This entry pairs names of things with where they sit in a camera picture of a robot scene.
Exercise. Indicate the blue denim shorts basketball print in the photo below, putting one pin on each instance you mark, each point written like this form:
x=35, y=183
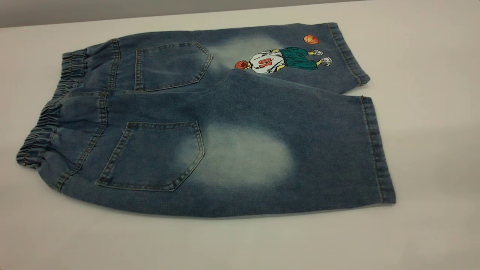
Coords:
x=240, y=150

